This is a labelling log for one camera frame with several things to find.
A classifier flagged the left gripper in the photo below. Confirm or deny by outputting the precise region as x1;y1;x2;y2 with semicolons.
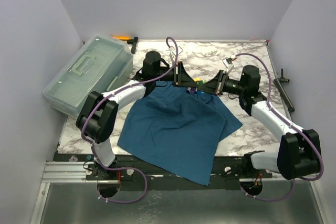
153;61;198;88

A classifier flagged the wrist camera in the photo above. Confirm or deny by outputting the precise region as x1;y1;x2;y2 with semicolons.
169;46;183;63
222;56;236;75

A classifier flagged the aluminium rail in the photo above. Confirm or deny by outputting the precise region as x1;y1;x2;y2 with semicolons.
41;161;320;184

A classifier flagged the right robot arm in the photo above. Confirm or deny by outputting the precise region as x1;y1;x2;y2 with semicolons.
198;65;322;180

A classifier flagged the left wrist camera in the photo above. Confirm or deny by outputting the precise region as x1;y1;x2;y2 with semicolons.
169;46;183;63

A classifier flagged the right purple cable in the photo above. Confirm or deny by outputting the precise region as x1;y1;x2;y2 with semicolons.
232;52;324;201

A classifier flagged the orange tool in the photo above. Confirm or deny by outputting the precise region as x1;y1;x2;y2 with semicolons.
111;35;131;40

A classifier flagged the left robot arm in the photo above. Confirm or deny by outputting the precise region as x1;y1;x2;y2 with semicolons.
76;50;199;179

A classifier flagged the clear plastic storage box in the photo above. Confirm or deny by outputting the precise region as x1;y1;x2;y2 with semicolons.
43;36;133;118

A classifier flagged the black clamp bar right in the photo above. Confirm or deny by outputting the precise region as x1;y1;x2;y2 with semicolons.
273;68;295;113

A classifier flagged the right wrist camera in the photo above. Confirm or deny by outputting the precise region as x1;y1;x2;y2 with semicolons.
222;56;236;75

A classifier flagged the purple cable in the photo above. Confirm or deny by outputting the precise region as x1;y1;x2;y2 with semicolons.
232;52;324;201
81;37;180;204

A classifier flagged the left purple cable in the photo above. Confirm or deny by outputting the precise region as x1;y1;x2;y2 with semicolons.
81;37;180;204

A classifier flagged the blue t-shirt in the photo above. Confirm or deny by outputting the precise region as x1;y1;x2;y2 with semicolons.
118;81;242;186

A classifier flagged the colourful plush flower brooch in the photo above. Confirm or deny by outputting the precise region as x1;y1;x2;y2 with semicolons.
187;77;206;94

